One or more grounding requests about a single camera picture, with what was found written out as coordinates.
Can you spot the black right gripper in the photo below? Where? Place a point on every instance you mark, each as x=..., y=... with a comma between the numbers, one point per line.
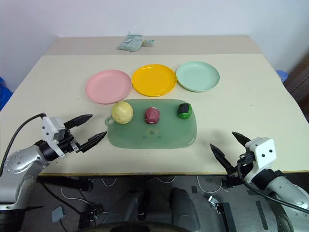
x=246, y=160

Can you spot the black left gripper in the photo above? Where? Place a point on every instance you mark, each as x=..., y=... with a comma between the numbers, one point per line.
x=68, y=144

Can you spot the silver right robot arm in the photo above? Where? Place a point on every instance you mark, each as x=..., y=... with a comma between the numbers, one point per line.
x=287, y=193

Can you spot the yellow round fruit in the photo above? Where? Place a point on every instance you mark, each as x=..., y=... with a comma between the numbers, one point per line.
x=122, y=112

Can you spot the pink plate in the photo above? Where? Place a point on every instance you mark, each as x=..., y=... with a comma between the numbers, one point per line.
x=108, y=86

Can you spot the green fruit with dark patch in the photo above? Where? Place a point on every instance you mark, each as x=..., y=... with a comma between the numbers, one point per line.
x=185, y=111

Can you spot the red round fruit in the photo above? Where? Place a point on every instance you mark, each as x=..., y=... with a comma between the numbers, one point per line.
x=152, y=115

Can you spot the mint green plate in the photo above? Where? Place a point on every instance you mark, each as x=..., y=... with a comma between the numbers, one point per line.
x=197, y=76

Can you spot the yellow plate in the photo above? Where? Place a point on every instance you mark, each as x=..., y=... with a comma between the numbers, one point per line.
x=154, y=79

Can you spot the green translucent cutting board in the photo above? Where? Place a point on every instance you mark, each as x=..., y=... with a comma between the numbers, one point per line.
x=154, y=135

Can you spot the dark rounded robot leg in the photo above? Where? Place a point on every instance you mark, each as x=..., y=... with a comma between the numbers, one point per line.
x=184, y=207
x=128, y=205

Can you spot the grey foot pedal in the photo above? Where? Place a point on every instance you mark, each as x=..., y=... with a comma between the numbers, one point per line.
x=58, y=213

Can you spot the blue plastic crate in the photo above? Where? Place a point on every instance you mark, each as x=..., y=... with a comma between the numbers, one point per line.
x=4, y=93

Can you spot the brown wooden furniture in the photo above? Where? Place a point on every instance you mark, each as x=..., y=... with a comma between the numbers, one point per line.
x=298, y=82

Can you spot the teal cloth pouch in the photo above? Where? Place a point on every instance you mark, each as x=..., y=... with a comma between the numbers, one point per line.
x=130, y=42

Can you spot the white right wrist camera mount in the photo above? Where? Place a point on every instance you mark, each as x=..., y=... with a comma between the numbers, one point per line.
x=263, y=152

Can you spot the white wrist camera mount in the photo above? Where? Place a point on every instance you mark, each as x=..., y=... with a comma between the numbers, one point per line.
x=263, y=152
x=51, y=131

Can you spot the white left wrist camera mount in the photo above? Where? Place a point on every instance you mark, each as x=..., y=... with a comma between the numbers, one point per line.
x=51, y=131

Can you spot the black table frame bar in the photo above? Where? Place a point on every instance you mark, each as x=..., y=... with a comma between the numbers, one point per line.
x=67, y=184

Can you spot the black metal floor bracket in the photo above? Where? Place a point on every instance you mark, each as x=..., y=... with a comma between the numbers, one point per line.
x=223, y=213

